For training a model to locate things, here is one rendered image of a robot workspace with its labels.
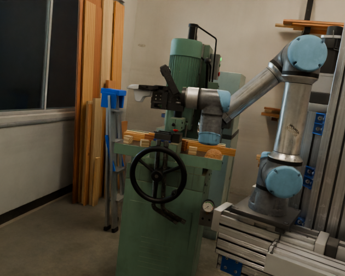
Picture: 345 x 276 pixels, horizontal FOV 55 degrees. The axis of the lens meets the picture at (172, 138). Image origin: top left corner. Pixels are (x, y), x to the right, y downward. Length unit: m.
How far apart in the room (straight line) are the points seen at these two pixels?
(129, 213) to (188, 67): 0.88
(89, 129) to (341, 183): 2.35
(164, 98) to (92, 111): 2.12
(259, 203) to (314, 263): 0.27
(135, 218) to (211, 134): 0.94
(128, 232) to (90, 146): 1.46
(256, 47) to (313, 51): 3.06
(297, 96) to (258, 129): 3.02
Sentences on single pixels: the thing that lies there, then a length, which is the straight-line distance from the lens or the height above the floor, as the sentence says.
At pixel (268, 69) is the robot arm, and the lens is 1.29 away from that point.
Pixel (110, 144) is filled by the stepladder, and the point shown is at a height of 0.72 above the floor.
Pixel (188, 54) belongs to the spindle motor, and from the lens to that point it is 1.84.
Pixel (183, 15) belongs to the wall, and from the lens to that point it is 4.40.
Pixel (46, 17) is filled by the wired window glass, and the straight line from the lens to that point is 3.18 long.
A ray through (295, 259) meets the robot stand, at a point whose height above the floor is 0.73.
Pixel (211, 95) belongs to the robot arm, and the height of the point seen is 1.23.
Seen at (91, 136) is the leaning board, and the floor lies 0.68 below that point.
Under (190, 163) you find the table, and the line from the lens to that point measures 1.78.
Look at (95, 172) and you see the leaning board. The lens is 3.27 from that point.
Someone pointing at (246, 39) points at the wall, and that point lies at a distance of 4.21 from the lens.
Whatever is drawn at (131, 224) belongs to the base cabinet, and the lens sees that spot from 1.96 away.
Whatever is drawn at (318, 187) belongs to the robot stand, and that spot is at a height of 0.92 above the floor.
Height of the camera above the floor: 1.25
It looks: 9 degrees down
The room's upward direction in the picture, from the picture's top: 7 degrees clockwise
